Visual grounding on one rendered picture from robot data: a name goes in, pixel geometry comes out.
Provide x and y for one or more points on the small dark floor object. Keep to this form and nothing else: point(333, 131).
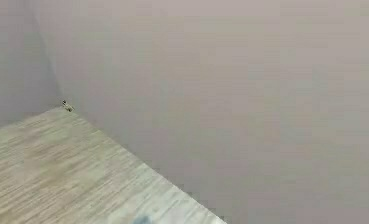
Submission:
point(67, 106)

